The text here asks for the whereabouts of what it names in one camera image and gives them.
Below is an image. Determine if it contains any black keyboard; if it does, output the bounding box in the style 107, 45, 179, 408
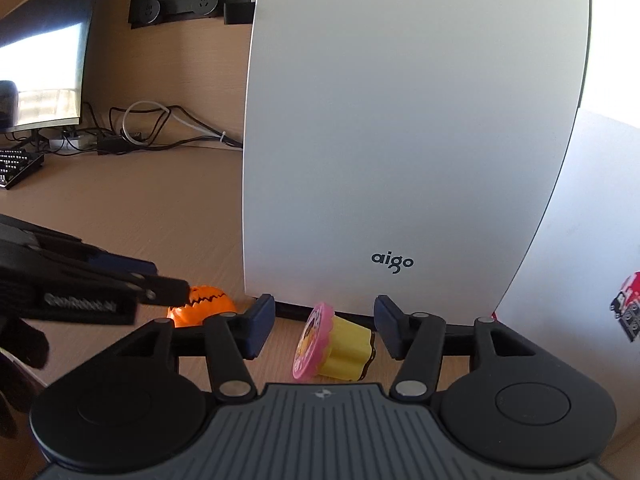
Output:
0, 147, 45, 191

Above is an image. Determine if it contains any white printed flat box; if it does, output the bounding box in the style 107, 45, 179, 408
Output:
492, 107, 640, 461

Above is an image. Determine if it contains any orange pumpkin toy shell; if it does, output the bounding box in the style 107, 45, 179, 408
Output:
167, 286, 239, 330

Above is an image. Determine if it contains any black computer monitor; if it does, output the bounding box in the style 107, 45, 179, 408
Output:
0, 0, 109, 134

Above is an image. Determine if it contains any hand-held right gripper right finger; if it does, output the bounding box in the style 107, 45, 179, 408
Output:
374, 294, 548, 403

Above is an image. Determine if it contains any person's left hand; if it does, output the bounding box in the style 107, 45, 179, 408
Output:
0, 310, 51, 442

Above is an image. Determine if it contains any black cable bundle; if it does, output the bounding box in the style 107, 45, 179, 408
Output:
80, 101, 244, 156

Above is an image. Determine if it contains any white computer case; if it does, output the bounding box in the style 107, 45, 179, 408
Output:
241, 0, 592, 328

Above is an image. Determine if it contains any black wall socket rail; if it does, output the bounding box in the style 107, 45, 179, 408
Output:
128, 0, 259, 29

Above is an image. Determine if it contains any black power adapter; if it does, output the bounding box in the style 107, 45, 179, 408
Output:
97, 137, 134, 156

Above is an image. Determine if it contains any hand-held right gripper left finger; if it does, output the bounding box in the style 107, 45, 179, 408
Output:
100, 294, 277, 403

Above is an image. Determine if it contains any black plug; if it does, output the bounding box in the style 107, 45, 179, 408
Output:
223, 2, 257, 25

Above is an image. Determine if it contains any white power strip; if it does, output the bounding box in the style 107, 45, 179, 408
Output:
49, 130, 97, 152

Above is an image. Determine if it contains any white cable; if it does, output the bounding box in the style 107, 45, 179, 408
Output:
122, 101, 244, 149

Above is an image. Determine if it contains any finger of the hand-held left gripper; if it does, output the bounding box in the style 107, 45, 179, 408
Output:
127, 275, 191, 307
82, 244, 157, 277

